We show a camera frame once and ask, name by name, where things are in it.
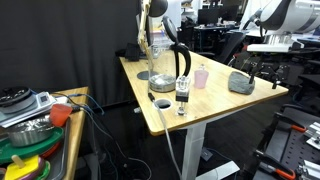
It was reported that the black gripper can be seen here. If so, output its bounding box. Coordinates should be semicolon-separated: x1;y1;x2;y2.
249;53;290;89

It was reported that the grey towel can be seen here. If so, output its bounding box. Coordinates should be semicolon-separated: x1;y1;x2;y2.
228;71;255;95

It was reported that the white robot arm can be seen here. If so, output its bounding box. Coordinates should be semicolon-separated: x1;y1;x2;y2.
242;0;320;53

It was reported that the pink plastic cup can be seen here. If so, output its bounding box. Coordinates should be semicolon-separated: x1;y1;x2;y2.
194;64;209;89

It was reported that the black perforated side table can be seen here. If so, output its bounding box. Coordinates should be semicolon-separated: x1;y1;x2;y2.
253;111;320;180

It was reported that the glass pepper grinder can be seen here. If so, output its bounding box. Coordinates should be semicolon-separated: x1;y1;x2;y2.
176;76;190;116

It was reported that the glass electric kettle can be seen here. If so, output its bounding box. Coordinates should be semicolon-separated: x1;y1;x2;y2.
149;16;191;93

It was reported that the wooden desk lamp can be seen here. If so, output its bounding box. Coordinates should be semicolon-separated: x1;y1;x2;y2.
137;0;168;72

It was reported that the orange plastic cup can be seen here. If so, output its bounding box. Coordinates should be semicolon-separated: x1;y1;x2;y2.
49;104;72;127

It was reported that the grey metal tray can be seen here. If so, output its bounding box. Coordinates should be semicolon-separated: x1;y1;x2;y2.
47;119;71;180

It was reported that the white kitchen scale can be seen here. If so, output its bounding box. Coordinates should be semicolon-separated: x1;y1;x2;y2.
0;92;56;128

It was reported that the steel bowl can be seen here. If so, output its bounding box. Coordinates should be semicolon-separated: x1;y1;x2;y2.
8;119;54;147

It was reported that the green plastic plate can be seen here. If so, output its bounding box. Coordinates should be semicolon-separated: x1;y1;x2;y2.
0;127;64;164

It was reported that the yellow toy block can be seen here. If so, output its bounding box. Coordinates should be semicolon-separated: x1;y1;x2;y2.
5;155;39;180

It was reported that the orange handled clamp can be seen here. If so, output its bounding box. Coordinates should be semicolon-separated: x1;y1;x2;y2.
274;112;307;133

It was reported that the white cable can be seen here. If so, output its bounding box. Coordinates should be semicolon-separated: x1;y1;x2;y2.
147;92;184;180

